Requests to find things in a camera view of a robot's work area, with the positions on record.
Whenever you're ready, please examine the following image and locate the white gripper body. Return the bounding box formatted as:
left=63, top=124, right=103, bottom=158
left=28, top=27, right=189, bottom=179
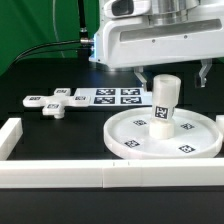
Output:
left=92, top=0, right=224, bottom=68

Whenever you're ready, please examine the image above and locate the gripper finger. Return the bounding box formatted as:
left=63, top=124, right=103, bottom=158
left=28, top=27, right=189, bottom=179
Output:
left=196, top=59, right=212, bottom=88
left=134, top=67, right=147, bottom=91

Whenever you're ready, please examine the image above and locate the white round table top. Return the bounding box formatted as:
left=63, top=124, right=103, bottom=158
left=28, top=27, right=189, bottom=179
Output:
left=103, top=107, right=223, bottom=159

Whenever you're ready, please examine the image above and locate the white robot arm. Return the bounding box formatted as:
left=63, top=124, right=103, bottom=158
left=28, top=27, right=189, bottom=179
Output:
left=90, top=0, right=224, bottom=87

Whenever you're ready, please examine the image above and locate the white right fence block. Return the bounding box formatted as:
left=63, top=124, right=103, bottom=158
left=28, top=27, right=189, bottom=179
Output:
left=216, top=115, right=224, bottom=137

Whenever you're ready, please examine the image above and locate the white fence block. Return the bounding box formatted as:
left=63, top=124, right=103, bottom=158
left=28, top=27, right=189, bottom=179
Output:
left=216, top=115, right=224, bottom=137
left=0, top=118, right=23, bottom=161

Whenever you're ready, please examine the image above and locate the white marker sheet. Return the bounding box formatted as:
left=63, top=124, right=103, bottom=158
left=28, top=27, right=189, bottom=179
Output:
left=74, top=87, right=152, bottom=106

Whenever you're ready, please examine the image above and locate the white cross-shaped table base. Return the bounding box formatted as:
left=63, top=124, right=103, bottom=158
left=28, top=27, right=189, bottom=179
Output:
left=23, top=88, right=91, bottom=119

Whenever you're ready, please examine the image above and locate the white front fence bar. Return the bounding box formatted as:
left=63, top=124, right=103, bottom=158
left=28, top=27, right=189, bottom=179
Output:
left=0, top=158, right=224, bottom=188

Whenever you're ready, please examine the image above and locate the white left fence block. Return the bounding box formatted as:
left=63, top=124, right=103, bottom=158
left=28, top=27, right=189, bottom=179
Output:
left=0, top=118, right=23, bottom=161

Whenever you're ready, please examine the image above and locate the black vertical cable connector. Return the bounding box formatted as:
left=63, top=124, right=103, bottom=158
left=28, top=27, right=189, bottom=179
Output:
left=77, top=0, right=89, bottom=60

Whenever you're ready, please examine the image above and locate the black cable upper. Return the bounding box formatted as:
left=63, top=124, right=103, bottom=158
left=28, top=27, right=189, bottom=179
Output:
left=12, top=39, right=95, bottom=64

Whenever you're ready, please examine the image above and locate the black cable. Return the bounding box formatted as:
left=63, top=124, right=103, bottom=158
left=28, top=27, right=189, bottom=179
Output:
left=12, top=39, right=95, bottom=64
left=12, top=47, right=94, bottom=65

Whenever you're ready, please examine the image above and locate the black cable lower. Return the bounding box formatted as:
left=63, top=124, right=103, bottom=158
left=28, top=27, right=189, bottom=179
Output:
left=12, top=47, right=94, bottom=65

